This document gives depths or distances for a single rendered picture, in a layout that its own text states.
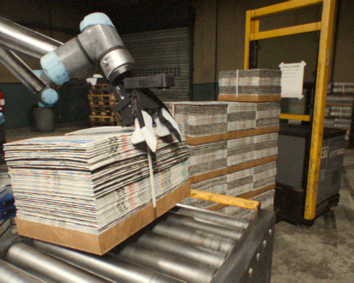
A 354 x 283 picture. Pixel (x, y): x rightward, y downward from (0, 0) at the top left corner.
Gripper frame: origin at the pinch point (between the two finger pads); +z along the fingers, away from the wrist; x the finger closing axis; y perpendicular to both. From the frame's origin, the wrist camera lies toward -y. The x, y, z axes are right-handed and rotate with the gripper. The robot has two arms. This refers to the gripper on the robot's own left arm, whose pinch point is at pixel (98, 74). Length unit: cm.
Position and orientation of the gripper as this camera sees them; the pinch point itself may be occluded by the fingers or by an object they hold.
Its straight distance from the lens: 176.8
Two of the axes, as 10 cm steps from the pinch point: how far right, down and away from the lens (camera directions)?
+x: 5.4, 2.9, -7.9
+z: 8.4, -1.0, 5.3
